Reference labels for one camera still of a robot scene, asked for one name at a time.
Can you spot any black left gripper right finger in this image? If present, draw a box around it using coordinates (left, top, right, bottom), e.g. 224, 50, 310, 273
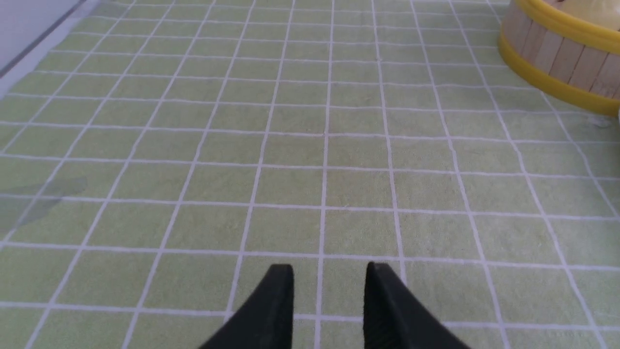
363, 262, 468, 349

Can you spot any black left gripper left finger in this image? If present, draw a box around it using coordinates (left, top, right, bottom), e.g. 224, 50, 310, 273
200, 264, 295, 349

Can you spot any green checkered tablecloth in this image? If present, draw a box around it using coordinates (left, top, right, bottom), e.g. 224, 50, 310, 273
0, 0, 620, 349

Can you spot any bamboo steamer basket yellow rim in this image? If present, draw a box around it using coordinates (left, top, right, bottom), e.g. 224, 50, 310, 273
498, 0, 620, 117

